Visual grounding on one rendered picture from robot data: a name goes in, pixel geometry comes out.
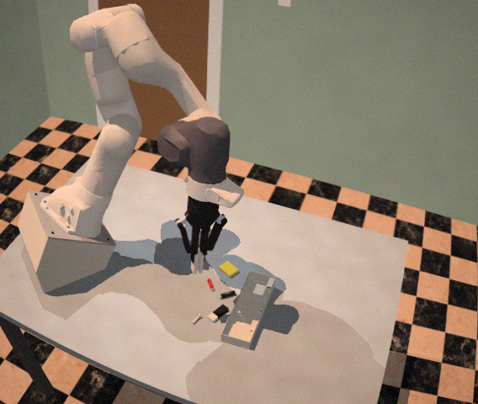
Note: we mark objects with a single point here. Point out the grey rack of three bins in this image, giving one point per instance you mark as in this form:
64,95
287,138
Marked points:
247,305

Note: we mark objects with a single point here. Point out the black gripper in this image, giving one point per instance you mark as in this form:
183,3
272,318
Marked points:
208,215

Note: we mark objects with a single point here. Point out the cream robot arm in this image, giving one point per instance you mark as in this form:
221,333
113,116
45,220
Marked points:
202,146

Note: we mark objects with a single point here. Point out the yellow-orange flat square block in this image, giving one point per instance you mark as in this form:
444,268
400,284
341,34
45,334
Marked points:
228,269

